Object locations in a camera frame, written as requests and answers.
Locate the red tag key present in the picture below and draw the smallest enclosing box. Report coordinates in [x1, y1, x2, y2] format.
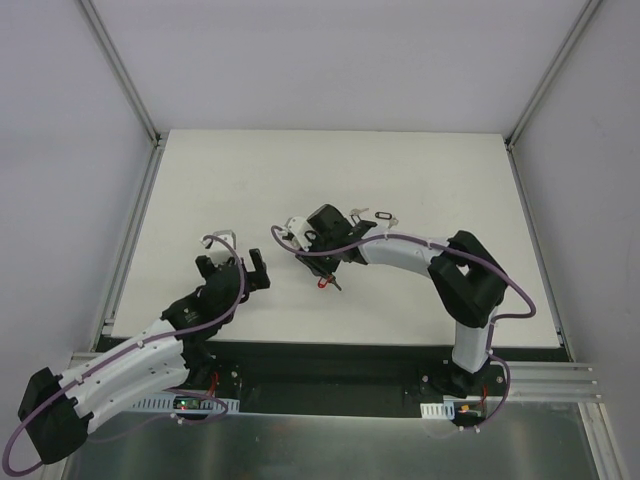
[317, 275, 342, 291]

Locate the red handled key organizer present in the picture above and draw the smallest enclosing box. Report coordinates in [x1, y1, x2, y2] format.
[302, 256, 340, 283]

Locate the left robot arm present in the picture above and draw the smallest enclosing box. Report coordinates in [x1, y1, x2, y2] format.
[17, 249, 271, 465]

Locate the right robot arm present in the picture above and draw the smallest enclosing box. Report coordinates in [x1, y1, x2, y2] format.
[285, 204, 506, 398]

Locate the black tag key far left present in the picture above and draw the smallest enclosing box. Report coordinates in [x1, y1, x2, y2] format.
[349, 207, 369, 220]

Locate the black tag key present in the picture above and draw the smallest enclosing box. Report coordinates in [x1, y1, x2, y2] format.
[349, 207, 369, 220]
[374, 211, 399, 229]

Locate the black tag key middle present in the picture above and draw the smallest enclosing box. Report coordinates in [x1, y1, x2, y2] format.
[374, 211, 399, 229]

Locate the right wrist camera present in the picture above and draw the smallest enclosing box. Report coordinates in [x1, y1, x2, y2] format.
[280, 216, 315, 251]

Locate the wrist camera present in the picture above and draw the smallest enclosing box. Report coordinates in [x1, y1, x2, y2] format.
[200, 230, 237, 250]
[280, 216, 315, 251]

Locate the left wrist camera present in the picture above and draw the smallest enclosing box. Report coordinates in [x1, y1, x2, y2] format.
[200, 230, 237, 250]

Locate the left aluminium rail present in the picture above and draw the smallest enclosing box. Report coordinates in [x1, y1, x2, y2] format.
[34, 134, 169, 480]

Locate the aluminium rail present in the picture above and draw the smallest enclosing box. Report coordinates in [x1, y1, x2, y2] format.
[34, 134, 169, 480]
[504, 142, 631, 480]

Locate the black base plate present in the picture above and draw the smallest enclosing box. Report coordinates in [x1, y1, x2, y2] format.
[94, 337, 571, 419]

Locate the left white cable duct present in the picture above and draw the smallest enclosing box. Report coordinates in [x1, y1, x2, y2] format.
[128, 392, 240, 415]

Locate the white cable duct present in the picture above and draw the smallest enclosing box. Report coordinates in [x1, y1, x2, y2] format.
[420, 401, 455, 421]
[128, 392, 240, 415]

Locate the right white cable duct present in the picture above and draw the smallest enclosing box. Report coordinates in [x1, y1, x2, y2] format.
[420, 401, 455, 421]

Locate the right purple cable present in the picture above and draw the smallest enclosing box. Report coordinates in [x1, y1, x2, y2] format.
[270, 224, 537, 436]

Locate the left aluminium frame post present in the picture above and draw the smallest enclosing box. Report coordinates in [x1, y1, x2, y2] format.
[75, 0, 162, 146]

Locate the aluminium frame post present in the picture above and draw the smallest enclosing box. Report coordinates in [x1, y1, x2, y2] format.
[505, 0, 604, 152]
[75, 0, 162, 146]

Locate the right aluminium rail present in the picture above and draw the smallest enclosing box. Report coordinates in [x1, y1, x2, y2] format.
[504, 142, 631, 480]

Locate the right aluminium frame post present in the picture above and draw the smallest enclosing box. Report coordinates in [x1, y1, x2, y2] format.
[505, 0, 604, 152]

